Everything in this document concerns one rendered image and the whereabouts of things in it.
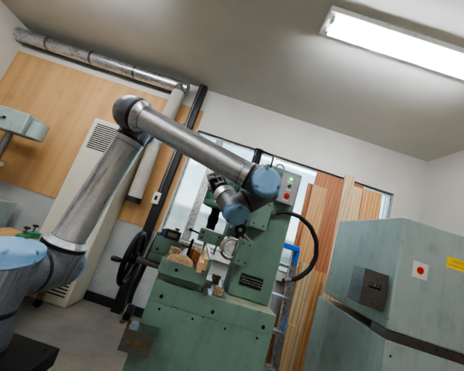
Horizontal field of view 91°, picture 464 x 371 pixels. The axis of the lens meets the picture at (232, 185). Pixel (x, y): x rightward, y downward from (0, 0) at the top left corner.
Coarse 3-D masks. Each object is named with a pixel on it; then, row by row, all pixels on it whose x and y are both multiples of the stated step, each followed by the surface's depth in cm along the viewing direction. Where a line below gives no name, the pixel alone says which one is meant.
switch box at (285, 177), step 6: (282, 174) 121; (288, 174) 121; (282, 180) 120; (288, 180) 121; (294, 180) 121; (282, 186) 120; (294, 186) 120; (282, 192) 119; (288, 192) 119; (294, 192) 120; (282, 198) 118; (294, 198) 119; (282, 204) 122; (288, 204) 119
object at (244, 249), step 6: (240, 240) 109; (246, 240) 110; (240, 246) 109; (246, 246) 109; (252, 246) 109; (234, 252) 114; (240, 252) 108; (246, 252) 108; (234, 258) 108; (240, 258) 108; (246, 258) 108; (240, 264) 107; (246, 264) 107
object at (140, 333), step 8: (128, 328) 88; (136, 328) 90; (144, 328) 92; (152, 328) 94; (128, 336) 88; (136, 336) 88; (144, 336) 88; (152, 336) 89; (120, 344) 87; (128, 344) 87; (136, 344) 87; (144, 344) 88; (152, 344) 94; (128, 352) 87; (136, 352) 87; (144, 352) 88
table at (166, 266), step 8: (152, 256) 117; (160, 256) 117; (160, 264) 97; (168, 264) 97; (176, 264) 98; (184, 264) 99; (168, 272) 97; (176, 272) 97; (184, 272) 98; (192, 272) 98; (192, 280) 97; (200, 280) 98
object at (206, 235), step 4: (200, 228) 124; (204, 228) 124; (200, 232) 124; (204, 232) 124; (208, 232) 124; (212, 232) 124; (216, 232) 126; (200, 236) 123; (204, 236) 123; (208, 236) 124; (212, 236) 124; (216, 236) 124; (220, 236) 125; (200, 240) 123; (204, 240) 123; (208, 240) 123; (212, 240) 124; (216, 240) 124; (220, 240) 124; (204, 244) 125; (212, 244) 123
